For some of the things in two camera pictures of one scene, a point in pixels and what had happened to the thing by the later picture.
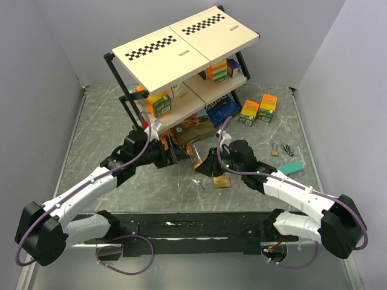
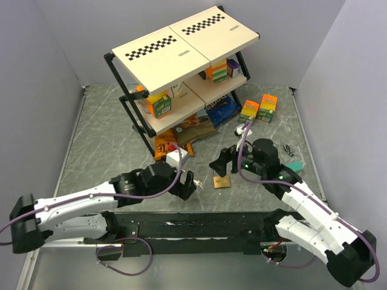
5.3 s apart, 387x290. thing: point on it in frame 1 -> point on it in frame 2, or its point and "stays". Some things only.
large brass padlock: [223, 181] stays
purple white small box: [233, 67] stays
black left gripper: [170, 156] -> [184, 190]
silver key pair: [198, 183] stays
